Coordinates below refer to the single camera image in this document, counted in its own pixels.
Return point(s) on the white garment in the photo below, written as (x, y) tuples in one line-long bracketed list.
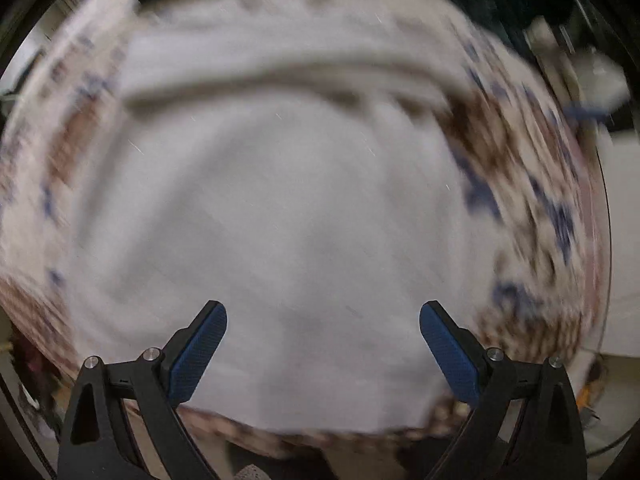
[(280, 210)]

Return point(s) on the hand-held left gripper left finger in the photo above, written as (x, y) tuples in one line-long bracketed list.
[(197, 350)]

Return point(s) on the white headboard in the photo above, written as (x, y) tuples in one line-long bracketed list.
[(622, 260)]

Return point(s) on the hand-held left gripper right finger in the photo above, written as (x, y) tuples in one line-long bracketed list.
[(450, 350)]

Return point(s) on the floral bedsheet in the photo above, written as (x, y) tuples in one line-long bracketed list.
[(525, 160)]

